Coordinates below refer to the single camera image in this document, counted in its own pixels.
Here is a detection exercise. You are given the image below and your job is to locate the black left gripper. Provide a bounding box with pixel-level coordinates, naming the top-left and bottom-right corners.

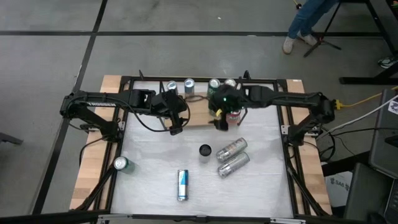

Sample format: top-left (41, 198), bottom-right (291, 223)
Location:
top-left (152, 90), bottom-right (188, 136)

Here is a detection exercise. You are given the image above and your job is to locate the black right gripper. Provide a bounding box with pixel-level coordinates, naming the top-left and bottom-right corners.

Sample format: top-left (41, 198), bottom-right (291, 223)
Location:
top-left (208, 83), bottom-right (246, 132)

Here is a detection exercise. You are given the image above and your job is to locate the blue silver Red Bull can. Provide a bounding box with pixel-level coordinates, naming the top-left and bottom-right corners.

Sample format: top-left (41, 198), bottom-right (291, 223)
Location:
top-left (183, 78), bottom-right (196, 99)
top-left (166, 80), bottom-right (179, 94)
top-left (177, 169), bottom-right (190, 202)

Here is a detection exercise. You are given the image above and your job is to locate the silver Celsius can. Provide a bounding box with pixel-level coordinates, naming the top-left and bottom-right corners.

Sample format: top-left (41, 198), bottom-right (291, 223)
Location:
top-left (216, 137), bottom-right (249, 163)
top-left (217, 151), bottom-right (251, 179)

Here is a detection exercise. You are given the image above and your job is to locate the white glossy table mat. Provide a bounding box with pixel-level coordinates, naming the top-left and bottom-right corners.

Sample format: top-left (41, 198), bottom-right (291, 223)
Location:
top-left (110, 81), bottom-right (295, 218)

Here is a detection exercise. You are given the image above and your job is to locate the white printed box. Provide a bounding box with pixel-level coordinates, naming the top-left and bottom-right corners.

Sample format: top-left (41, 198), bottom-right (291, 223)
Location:
top-left (325, 170), bottom-right (354, 208)

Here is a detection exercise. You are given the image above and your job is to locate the black tripod stand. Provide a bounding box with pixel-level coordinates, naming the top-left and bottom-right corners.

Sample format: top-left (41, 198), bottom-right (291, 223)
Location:
top-left (303, 1), bottom-right (342, 58)

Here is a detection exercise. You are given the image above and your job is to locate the person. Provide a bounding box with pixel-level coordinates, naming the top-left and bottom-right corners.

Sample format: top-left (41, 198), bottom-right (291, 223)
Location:
top-left (282, 0), bottom-right (340, 55)
top-left (377, 55), bottom-right (398, 70)

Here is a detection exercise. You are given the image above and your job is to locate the black computer case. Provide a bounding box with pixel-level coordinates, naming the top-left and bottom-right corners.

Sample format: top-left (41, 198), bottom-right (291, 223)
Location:
top-left (368, 88), bottom-right (398, 170)

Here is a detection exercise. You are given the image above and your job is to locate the black floor stand foot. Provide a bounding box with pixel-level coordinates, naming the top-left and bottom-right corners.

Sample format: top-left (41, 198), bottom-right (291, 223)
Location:
top-left (0, 132), bottom-right (24, 146)

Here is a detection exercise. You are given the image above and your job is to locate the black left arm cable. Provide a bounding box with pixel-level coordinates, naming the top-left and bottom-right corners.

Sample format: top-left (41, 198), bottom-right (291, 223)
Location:
top-left (107, 96), bottom-right (191, 133)

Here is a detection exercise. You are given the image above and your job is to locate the wooden shelf with black frame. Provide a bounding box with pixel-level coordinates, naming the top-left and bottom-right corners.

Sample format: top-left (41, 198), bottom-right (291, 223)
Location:
top-left (158, 74), bottom-right (249, 129)

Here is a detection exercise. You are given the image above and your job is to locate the black aluminium table frame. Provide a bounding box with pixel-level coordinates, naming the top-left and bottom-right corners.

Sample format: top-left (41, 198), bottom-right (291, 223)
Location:
top-left (70, 70), bottom-right (332, 224)

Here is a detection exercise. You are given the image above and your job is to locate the black floor cable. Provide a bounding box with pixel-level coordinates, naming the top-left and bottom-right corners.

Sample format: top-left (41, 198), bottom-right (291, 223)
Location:
top-left (79, 136), bottom-right (108, 167)

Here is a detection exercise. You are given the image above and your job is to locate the yellow extension cord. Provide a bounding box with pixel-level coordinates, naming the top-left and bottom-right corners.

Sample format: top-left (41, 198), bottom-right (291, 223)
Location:
top-left (331, 85), bottom-right (398, 110)

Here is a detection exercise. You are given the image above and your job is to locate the white cable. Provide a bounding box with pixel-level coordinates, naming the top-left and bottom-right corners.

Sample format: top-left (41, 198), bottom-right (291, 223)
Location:
top-left (334, 95), bottom-right (398, 129)

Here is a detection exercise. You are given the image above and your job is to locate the black desk frame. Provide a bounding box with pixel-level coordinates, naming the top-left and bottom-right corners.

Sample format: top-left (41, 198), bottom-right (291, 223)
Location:
top-left (338, 0), bottom-right (398, 85)

